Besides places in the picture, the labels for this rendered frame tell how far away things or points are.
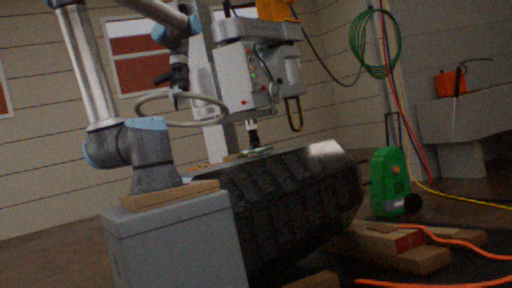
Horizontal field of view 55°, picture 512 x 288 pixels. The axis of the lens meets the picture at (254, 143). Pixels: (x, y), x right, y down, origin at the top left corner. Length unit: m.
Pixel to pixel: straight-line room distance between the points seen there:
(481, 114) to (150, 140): 4.15
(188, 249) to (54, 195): 7.24
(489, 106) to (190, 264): 4.29
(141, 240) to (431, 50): 4.80
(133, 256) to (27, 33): 7.61
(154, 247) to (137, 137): 0.40
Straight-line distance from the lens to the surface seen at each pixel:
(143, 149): 1.77
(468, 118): 5.28
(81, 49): 1.91
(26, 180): 8.79
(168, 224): 1.66
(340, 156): 3.20
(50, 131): 8.81
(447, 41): 6.16
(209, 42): 3.94
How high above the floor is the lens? 1.08
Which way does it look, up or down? 3 degrees down
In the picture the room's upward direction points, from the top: 12 degrees counter-clockwise
